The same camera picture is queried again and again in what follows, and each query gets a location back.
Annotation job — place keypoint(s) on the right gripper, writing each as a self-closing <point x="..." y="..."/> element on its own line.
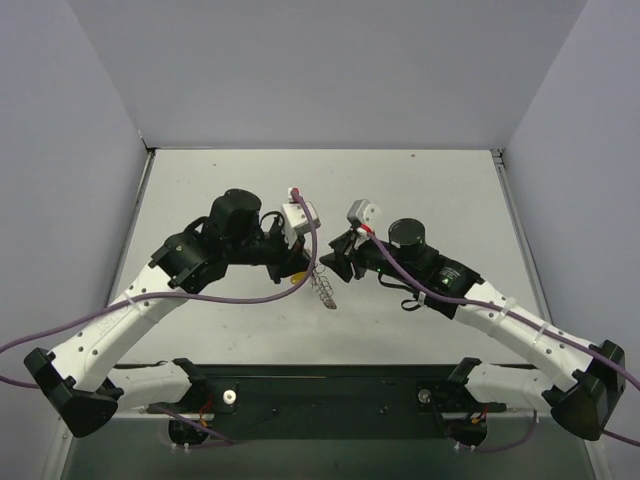
<point x="354" y="260"/>

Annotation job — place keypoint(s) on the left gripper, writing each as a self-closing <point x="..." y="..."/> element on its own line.
<point x="280" y="264"/>

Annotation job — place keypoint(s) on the yellow tag key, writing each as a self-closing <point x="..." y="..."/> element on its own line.
<point x="297" y="278"/>

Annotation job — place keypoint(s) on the metal disc keyring holder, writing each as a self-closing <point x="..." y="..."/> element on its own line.
<point x="321" y="285"/>

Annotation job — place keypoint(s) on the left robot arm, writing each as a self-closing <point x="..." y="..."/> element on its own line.
<point x="80" y="377"/>

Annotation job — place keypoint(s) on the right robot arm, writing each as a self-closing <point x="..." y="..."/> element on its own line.
<point x="574" y="380"/>

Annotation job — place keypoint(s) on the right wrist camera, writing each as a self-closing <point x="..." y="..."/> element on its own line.
<point x="364" y="214"/>

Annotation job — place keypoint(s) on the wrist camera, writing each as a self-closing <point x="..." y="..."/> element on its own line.
<point x="364" y="214"/>
<point x="297" y="223"/>

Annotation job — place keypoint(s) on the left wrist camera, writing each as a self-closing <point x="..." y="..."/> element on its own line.
<point x="297" y="223"/>

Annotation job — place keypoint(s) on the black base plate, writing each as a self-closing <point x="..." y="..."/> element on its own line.
<point x="329" y="402"/>

